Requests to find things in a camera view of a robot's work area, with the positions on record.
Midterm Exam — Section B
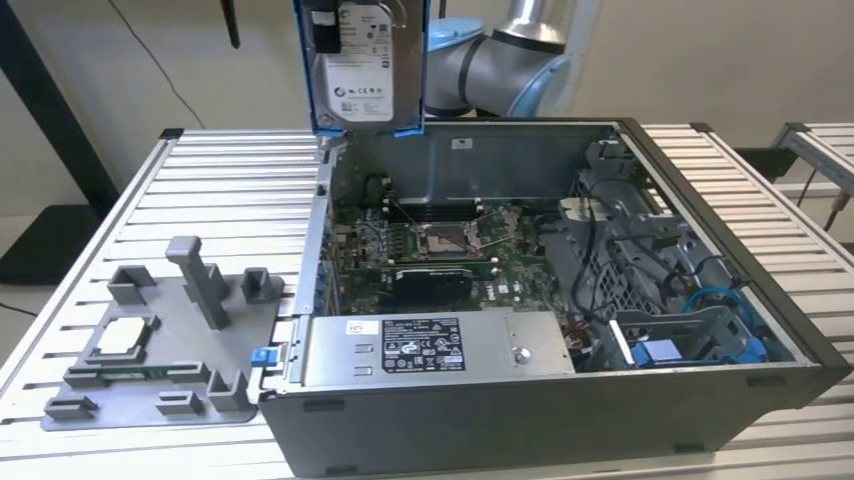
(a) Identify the CPU socket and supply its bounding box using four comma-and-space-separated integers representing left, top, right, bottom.
413, 222, 484, 257

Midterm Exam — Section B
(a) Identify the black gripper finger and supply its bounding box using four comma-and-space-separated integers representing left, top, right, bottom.
312, 0, 344, 54

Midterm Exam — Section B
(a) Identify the green RAM stick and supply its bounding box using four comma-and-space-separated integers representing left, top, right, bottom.
97, 366, 199, 383

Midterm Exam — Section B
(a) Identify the red wire bundle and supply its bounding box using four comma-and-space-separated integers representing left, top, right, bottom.
564, 322, 608, 357

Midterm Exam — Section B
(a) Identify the hard disk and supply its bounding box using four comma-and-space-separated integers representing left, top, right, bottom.
292, 0, 428, 139

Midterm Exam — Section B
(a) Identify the grey parts rack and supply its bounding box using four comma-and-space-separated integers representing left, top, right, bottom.
41, 235, 289, 431

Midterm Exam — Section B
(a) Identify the metal slat side table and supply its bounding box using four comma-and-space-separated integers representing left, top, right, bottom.
773, 122, 854, 201

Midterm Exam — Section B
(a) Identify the blue disk carrier in bay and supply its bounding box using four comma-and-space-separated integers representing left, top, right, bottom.
630, 341, 684, 369

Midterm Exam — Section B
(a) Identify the black RAM slot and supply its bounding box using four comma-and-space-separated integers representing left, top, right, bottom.
389, 198, 488, 222

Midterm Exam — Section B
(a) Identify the green motherboard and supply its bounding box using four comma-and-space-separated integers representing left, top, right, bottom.
330, 199, 557, 316

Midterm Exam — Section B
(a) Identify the black wire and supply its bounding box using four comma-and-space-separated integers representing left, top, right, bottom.
574, 197, 646, 321

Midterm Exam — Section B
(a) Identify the metal socket cover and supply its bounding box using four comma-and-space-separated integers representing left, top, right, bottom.
466, 208, 521, 251

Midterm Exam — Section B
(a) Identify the silver power supply unit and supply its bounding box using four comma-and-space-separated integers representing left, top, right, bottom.
304, 312, 577, 387

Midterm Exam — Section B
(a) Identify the thin grey wall wire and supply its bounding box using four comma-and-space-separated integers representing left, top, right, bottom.
122, 0, 210, 132

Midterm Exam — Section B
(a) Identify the black graphics card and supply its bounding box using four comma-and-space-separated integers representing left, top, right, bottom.
392, 266, 473, 307

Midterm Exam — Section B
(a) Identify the blue wire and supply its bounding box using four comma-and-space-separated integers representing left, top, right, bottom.
684, 284, 751, 327

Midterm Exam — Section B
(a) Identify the dark grey PC case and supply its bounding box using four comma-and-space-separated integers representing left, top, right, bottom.
257, 117, 854, 476

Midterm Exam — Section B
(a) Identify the silver CPU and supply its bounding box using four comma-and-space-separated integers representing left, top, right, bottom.
93, 323, 147, 362

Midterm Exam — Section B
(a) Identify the grey metal disk bay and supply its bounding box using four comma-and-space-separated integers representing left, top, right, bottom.
540, 139, 796, 374

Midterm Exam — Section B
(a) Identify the black box under side table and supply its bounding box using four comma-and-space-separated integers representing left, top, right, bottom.
737, 147, 800, 182

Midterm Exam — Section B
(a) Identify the thin metal locking lever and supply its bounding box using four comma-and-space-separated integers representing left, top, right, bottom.
398, 199, 433, 229

